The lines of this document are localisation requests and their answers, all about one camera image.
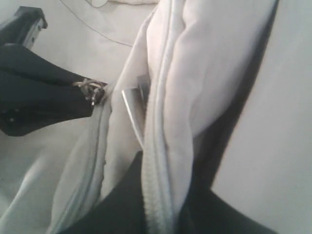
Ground beige duffel bag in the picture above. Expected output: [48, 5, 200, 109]
[0, 0, 278, 234]

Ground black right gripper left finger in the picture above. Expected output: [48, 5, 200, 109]
[61, 151, 147, 234]

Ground metal zipper pull with ring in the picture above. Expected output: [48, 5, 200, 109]
[72, 78, 107, 106]

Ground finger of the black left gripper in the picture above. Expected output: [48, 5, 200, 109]
[0, 85, 93, 137]

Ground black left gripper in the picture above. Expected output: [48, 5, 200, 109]
[0, 6, 84, 85]

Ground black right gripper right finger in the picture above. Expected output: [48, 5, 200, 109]
[181, 184, 276, 234]

